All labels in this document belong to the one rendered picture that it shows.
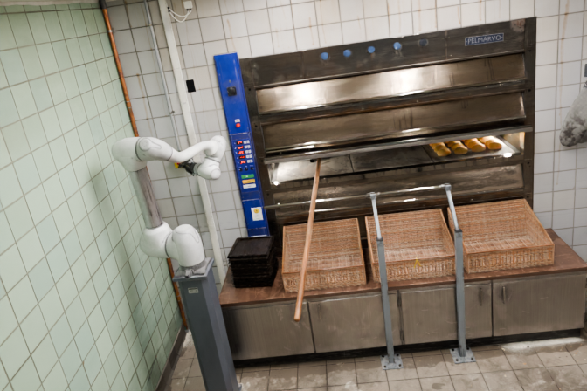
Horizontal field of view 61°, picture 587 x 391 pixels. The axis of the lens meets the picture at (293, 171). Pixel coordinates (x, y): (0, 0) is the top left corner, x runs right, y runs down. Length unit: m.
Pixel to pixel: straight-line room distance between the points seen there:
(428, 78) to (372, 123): 0.47
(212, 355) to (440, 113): 2.18
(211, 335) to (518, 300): 1.99
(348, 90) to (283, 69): 0.46
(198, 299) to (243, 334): 0.63
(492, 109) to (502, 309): 1.34
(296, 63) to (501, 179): 1.68
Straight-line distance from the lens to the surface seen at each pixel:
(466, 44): 3.53
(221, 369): 3.37
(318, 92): 3.42
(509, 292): 3.60
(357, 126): 3.48
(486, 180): 3.80
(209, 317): 3.14
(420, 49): 3.46
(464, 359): 3.72
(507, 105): 3.69
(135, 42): 3.57
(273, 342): 3.62
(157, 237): 3.02
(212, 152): 3.17
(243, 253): 3.49
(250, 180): 3.58
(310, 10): 3.36
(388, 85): 3.44
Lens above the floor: 2.44
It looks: 19 degrees down
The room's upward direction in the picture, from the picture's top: 9 degrees counter-clockwise
